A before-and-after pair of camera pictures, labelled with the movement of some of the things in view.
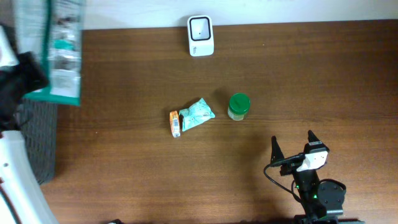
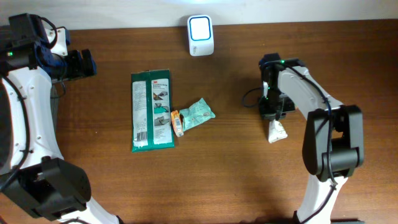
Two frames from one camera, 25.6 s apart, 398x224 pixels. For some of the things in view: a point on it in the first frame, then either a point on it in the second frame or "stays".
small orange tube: [175, 124] stays
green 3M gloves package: [51, 30] → [152, 111]
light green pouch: [196, 114] stays
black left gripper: [23, 67] → [79, 71]
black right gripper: [275, 153] → [271, 114]
